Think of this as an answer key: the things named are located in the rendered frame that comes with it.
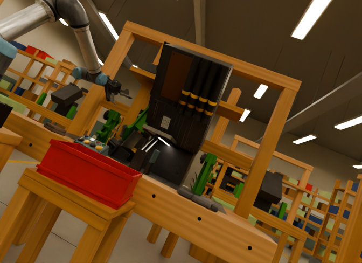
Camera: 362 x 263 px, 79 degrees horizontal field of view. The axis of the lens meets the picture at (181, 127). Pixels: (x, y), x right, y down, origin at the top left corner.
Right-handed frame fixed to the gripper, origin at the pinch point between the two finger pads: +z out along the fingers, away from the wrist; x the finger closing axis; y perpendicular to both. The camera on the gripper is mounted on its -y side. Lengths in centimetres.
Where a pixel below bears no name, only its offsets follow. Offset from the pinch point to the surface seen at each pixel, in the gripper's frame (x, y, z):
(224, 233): -33, 18, 90
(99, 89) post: 15.7, -24.2, -37.2
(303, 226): 538, -404, 430
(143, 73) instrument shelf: 28.7, 7.0, -12.3
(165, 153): -0.7, -7.5, 42.3
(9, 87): 150, -411, -465
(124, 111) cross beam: 21.5, -29.9, -11.8
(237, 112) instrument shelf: 43, 24, 58
